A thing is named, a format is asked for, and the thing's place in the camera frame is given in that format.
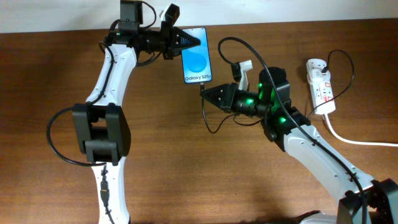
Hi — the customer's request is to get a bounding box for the blue screen Galaxy smartphone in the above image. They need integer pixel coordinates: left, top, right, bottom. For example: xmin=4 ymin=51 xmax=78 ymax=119
xmin=182 ymin=27 xmax=213 ymax=84

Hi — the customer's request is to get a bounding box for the black USB charging cable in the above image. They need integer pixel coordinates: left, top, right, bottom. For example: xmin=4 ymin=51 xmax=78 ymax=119
xmin=199 ymin=49 xmax=355 ymax=134

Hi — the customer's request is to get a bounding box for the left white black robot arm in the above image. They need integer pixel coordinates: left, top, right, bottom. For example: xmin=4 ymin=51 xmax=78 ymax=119
xmin=72 ymin=1 xmax=200 ymax=223

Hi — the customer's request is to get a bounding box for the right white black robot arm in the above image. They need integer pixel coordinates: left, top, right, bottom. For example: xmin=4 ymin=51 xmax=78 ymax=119
xmin=200 ymin=67 xmax=397 ymax=223

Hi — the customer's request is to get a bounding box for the white USB charger plug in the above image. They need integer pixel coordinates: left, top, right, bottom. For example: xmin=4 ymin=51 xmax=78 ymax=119
xmin=306 ymin=58 xmax=331 ymax=85

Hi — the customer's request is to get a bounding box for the white power strip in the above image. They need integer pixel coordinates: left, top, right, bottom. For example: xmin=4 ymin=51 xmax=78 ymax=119
xmin=307 ymin=75 xmax=336 ymax=115

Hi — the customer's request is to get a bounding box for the white power strip cord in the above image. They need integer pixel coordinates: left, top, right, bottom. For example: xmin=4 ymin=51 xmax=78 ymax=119
xmin=323 ymin=114 xmax=398 ymax=147

